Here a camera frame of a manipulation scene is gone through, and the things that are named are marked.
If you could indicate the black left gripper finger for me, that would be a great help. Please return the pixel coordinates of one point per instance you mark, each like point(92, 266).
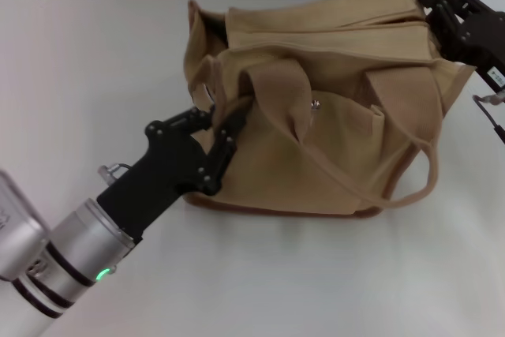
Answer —
point(189, 120)
point(227, 139)

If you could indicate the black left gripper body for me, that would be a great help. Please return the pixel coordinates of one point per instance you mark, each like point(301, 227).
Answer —
point(165, 171)

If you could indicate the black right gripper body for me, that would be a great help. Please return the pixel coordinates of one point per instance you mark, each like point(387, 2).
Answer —
point(483, 41)

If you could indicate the khaki canvas food bag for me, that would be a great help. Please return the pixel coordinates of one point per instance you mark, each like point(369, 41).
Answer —
point(315, 155)

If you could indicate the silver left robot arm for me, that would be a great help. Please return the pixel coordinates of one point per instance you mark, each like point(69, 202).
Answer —
point(71, 250)

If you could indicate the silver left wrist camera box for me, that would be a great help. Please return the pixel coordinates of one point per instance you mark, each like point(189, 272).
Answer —
point(17, 230)

